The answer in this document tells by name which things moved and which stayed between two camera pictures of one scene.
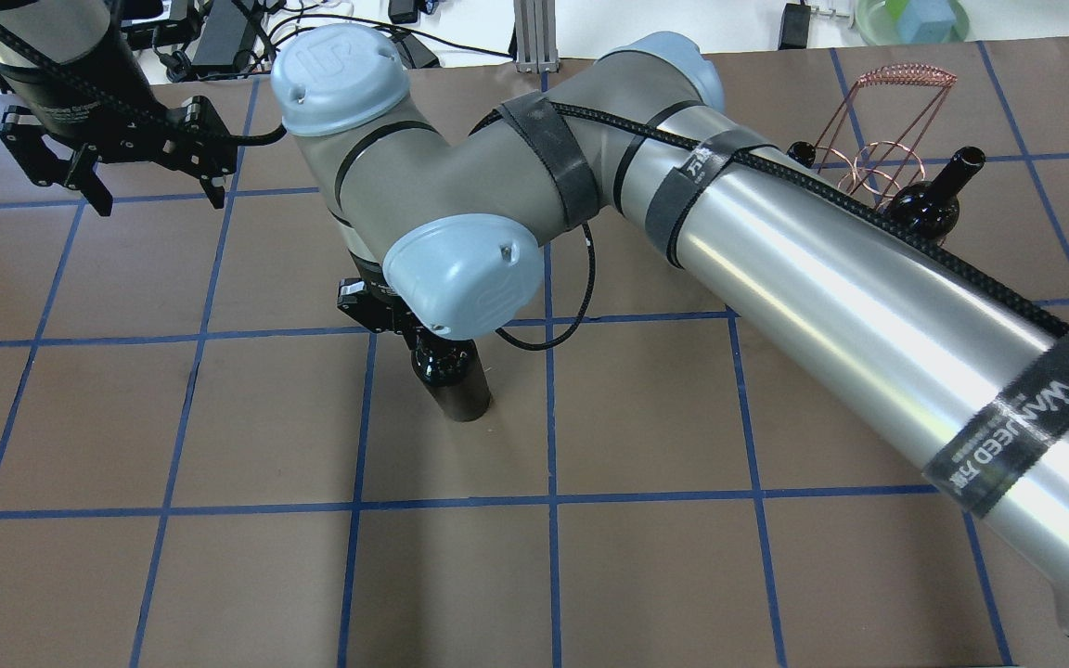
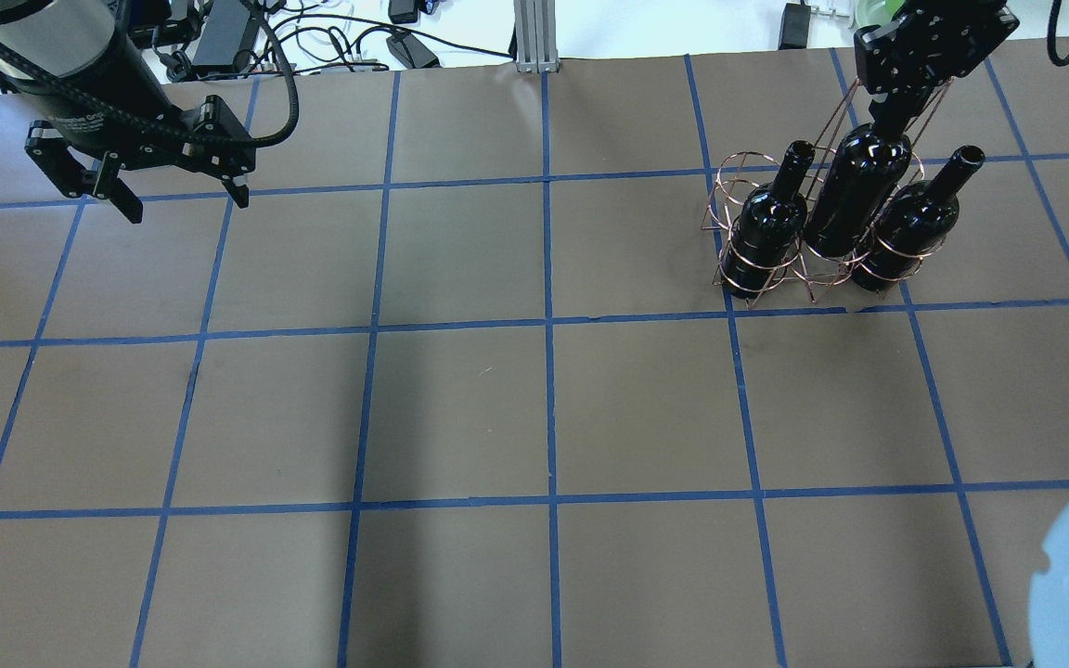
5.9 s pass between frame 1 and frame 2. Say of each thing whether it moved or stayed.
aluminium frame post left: stayed
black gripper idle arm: moved
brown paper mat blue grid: stayed
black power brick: stayed
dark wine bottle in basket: stayed
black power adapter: stayed
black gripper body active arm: moved
